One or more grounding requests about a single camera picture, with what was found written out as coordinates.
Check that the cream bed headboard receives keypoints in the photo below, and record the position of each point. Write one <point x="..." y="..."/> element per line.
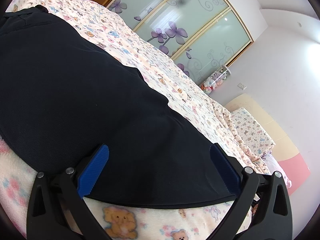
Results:
<point x="284" y="151"/>

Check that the floral glass sliding wardrobe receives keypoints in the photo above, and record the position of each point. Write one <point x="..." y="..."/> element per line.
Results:
<point x="200" y="36"/>

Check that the cartoon bear fleece blanket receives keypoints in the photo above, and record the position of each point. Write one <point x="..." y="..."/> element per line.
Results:
<point x="108" y="31"/>

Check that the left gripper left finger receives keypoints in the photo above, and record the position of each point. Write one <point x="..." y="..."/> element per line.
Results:
<point x="56" y="208"/>

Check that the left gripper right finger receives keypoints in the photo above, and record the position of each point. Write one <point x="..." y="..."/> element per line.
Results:
<point x="273" y="217"/>

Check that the plush toy tube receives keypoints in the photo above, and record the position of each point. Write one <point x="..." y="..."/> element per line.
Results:
<point x="215" y="79"/>

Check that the pink pillow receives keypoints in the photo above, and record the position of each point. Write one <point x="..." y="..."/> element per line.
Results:
<point x="274" y="166"/>

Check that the wall light switch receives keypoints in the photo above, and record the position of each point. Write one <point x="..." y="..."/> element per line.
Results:
<point x="242" y="86"/>

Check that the black pants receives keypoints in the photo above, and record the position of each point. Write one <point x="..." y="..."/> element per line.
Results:
<point x="63" y="97"/>

